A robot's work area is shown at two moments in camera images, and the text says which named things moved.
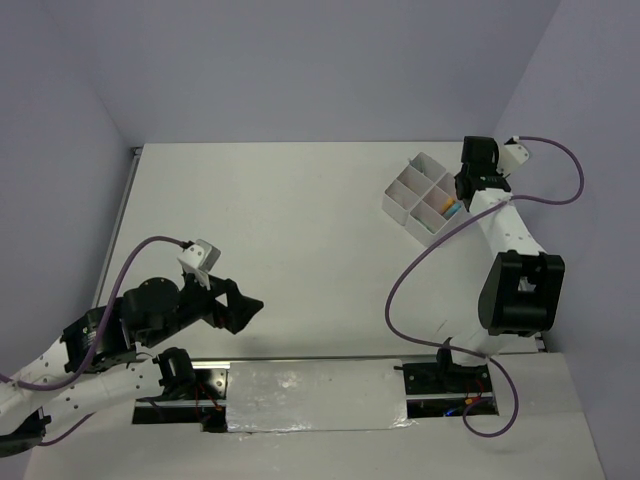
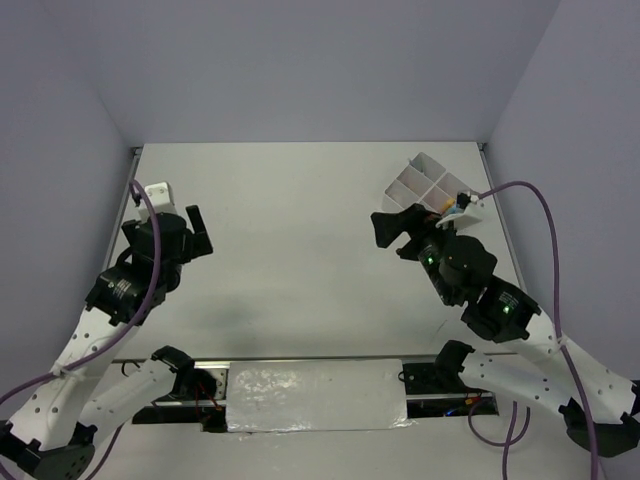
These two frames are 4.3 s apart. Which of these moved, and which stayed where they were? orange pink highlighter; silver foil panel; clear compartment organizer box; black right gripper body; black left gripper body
Moved: black left gripper body; black right gripper body
Stayed: orange pink highlighter; silver foil panel; clear compartment organizer box
